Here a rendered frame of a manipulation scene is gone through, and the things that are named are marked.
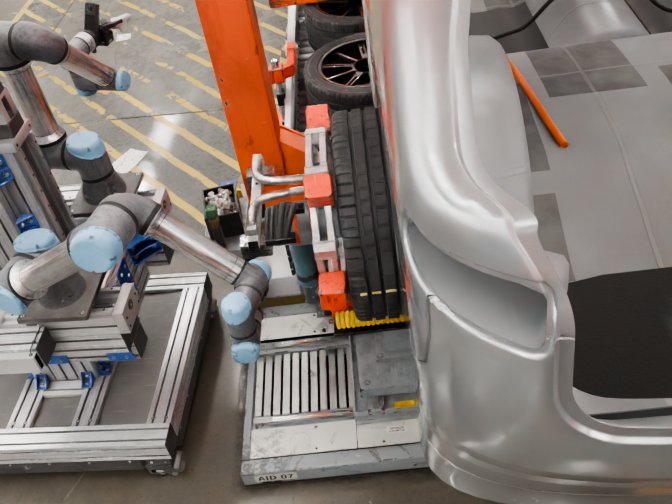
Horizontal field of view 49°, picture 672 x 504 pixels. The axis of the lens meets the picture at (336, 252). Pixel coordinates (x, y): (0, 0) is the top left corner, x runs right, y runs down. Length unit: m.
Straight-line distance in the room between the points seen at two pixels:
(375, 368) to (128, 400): 0.92
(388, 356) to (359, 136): 0.94
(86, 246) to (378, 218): 0.75
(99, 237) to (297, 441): 1.21
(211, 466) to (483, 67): 1.72
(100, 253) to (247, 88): 0.94
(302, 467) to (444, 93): 1.71
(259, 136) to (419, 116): 1.46
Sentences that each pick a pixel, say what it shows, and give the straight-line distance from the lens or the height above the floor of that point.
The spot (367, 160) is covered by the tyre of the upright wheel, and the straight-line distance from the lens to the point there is 2.06.
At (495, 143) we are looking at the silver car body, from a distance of 1.90.
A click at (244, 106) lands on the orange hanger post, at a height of 1.04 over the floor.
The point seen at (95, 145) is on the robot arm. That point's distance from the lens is 2.65.
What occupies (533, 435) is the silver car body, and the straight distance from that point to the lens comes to 1.40.
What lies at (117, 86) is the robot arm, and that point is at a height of 1.12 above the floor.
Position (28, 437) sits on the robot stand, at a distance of 2.94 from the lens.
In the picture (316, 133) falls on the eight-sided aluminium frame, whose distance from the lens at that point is 2.25.
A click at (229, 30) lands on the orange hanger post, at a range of 2.49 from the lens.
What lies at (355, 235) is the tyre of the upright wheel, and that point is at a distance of 2.02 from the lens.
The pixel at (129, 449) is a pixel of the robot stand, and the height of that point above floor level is 0.20.
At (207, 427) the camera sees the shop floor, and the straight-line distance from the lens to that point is 2.98.
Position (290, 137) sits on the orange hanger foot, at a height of 0.83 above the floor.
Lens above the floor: 2.35
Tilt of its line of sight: 42 degrees down
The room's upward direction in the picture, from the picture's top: 10 degrees counter-clockwise
